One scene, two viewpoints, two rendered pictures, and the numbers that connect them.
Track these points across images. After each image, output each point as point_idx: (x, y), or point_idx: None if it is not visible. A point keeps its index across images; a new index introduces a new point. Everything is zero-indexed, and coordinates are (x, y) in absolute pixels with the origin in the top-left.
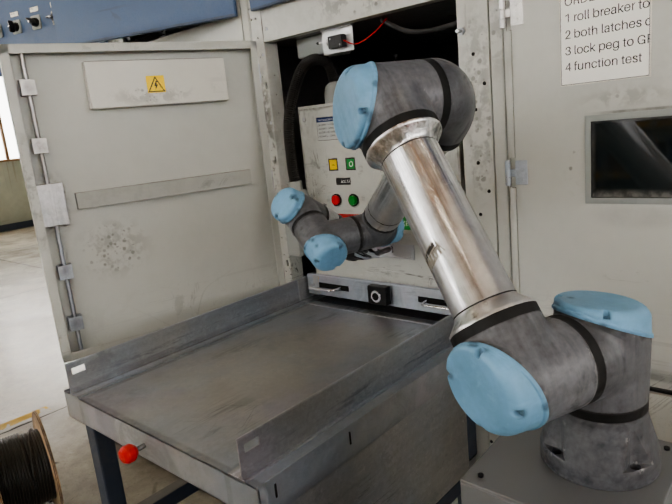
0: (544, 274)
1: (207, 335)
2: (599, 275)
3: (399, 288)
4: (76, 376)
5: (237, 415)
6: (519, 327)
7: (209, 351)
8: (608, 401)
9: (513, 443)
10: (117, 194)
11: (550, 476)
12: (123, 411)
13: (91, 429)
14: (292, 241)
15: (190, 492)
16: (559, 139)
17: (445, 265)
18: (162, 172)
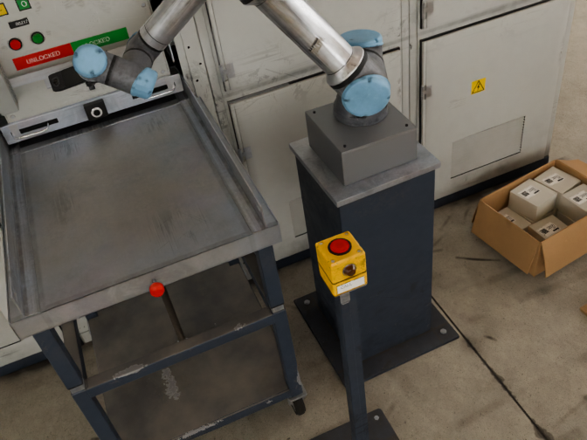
0: (237, 37)
1: (14, 219)
2: (269, 24)
3: (112, 96)
4: (17, 301)
5: (182, 221)
6: (370, 61)
7: (45, 224)
8: None
9: (330, 127)
10: None
11: (362, 128)
12: (103, 282)
13: (46, 333)
14: (4, 100)
15: (79, 340)
16: None
17: (328, 46)
18: None
